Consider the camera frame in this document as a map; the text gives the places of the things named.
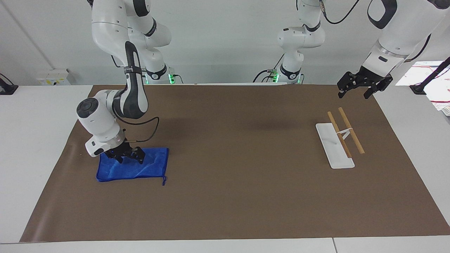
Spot white rack with wooden rods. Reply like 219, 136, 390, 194
315, 107, 366, 170

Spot black stand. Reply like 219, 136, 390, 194
409, 56, 450, 96
0, 73, 19, 96

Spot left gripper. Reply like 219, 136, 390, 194
337, 66, 393, 100

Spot blue towel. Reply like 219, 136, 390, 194
96, 147, 169, 186

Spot white paper sheets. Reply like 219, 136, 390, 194
395, 60, 450, 117

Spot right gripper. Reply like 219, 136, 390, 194
105, 141, 146, 165

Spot white wall socket box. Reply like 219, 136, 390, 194
36, 68, 76, 86

